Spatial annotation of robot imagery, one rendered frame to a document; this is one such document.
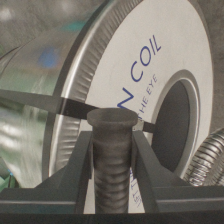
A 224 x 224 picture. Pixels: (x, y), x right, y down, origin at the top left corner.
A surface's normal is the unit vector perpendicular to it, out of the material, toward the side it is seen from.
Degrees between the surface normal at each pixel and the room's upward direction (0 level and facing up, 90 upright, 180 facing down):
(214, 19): 0
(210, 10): 0
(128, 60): 90
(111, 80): 90
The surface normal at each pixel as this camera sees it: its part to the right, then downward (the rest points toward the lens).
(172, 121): -0.70, 0.12
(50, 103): -0.66, -0.19
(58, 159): 0.69, 0.13
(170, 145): -0.57, -0.47
